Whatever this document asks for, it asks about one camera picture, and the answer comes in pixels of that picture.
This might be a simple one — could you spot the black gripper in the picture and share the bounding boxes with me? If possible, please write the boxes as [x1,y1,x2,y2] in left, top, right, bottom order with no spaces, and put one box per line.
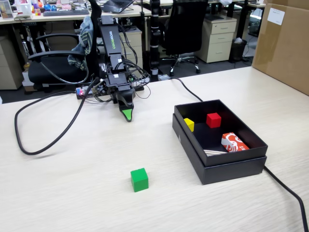
[105,72,136,123]

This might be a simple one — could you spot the green wooden cube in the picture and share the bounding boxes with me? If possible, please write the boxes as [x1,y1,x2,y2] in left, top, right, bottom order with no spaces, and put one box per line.
[130,168,149,193]

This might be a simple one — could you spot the black cardboard box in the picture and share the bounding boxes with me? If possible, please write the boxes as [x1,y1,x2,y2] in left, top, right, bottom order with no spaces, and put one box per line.
[174,99,269,167]

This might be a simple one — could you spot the black open box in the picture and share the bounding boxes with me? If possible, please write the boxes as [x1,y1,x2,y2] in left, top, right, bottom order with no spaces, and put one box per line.
[171,113,267,186]

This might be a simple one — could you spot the large brown cardboard box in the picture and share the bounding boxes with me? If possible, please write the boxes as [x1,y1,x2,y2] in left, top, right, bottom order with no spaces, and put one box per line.
[251,0,309,96]

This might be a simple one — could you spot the controller board with red LED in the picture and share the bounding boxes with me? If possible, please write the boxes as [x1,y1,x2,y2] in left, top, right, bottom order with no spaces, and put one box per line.
[75,86,94,100]

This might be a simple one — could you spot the beige drawer cabinet with lock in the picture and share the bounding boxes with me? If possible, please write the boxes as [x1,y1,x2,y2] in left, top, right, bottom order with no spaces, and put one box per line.
[119,26,143,71]

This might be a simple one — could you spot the yellow wooden cube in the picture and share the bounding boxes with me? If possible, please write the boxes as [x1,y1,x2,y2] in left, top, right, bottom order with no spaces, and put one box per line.
[183,117,195,132]

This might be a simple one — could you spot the blue striped cloth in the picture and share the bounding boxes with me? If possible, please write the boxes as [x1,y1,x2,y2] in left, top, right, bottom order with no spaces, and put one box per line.
[67,15,94,71]

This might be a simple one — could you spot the black vertical pole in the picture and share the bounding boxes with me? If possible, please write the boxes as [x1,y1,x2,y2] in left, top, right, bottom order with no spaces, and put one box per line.
[149,0,162,76]

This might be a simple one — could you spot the black office chair with armrests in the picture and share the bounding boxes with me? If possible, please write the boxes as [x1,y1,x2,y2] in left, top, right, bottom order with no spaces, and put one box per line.
[28,0,103,86]

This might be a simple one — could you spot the red wooden cube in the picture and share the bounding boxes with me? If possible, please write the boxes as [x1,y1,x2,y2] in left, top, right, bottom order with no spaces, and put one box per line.
[206,112,222,129]

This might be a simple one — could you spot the black mesh office chair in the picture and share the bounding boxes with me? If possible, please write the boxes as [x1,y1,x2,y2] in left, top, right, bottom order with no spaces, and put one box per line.
[160,0,209,77]

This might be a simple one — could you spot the silver metal strip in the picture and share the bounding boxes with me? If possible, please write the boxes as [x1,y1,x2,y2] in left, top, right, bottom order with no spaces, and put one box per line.
[203,149,228,156]

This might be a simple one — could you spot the black laptop on stand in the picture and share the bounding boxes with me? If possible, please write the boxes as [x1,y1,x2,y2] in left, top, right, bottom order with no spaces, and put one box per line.
[100,0,135,14]

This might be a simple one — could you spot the beige office desk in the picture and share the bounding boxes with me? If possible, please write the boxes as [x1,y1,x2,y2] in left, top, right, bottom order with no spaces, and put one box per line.
[0,4,153,25]

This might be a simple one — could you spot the black keyboard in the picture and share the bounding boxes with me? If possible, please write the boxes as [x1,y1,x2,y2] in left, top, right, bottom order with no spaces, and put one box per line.
[42,9,90,17]

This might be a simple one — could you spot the orange and white carton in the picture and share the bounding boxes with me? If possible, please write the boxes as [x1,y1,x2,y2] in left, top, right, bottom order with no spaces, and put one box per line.
[221,132,250,153]

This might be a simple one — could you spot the beige three-drawer cabinet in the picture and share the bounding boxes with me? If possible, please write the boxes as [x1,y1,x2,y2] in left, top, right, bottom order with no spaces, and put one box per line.
[194,16,238,64]

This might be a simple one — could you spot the beige side cabinet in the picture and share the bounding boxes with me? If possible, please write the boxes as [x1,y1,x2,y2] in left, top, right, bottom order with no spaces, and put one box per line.
[0,36,24,90]

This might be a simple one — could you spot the black trash bin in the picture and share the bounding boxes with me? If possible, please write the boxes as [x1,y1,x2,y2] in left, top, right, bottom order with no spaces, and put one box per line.
[229,37,248,62]

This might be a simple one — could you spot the colourful bottles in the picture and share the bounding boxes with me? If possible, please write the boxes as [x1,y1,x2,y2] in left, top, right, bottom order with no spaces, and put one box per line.
[30,0,43,16]

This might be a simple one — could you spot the white paper label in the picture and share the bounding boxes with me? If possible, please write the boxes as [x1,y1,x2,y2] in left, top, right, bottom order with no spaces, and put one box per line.
[267,7,286,26]

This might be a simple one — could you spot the bare camera circuit board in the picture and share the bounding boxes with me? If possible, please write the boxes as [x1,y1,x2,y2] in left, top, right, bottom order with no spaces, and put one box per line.
[90,81,107,95]

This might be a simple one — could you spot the robot thin wire bundle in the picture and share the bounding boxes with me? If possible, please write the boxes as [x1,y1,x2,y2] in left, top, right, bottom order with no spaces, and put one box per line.
[115,23,152,100]

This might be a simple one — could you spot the thick black sleeved cable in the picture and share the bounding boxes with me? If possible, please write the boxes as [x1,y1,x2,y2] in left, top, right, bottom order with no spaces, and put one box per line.
[14,77,101,156]

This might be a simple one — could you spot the picture frame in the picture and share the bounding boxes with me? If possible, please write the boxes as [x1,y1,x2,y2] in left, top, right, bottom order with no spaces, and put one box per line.
[0,0,14,20]

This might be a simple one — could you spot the thin black power cable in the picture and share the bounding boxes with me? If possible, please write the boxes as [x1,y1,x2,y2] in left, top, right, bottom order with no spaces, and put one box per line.
[166,76,309,232]

